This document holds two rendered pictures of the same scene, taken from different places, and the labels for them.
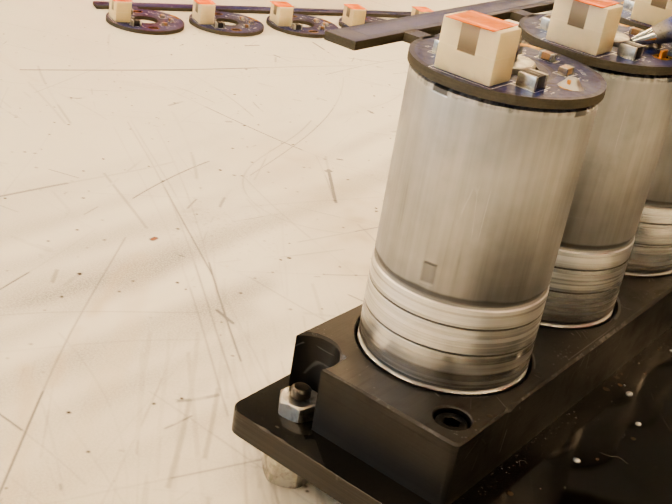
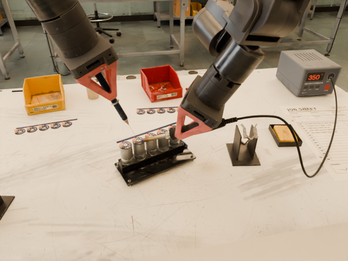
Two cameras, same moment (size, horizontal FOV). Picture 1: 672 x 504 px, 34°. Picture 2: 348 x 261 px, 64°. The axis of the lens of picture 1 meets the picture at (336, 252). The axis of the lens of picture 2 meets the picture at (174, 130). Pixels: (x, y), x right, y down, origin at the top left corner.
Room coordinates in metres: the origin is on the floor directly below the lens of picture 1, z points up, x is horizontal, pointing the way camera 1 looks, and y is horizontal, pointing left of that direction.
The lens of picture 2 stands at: (-0.22, -0.28, 1.15)
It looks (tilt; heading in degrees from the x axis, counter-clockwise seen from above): 35 degrees down; 25
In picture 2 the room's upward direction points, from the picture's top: straight up
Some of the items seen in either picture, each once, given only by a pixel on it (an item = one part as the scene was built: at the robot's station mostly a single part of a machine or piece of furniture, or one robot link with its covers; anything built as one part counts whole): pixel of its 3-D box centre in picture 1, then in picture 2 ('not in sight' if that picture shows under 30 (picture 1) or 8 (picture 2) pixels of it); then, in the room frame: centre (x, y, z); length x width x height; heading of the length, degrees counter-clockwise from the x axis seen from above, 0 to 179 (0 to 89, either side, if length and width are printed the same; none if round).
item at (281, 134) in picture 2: not in sight; (284, 134); (0.38, -0.30, 0.76); 0.07 x 0.05 x 0.02; 26
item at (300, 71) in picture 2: not in sight; (305, 72); (0.70, -0.32, 0.80); 0.15 x 0.12 x 0.10; 32
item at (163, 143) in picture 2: not in sight; (162, 141); (0.20, -0.06, 0.79); 0.02 x 0.02 x 0.05
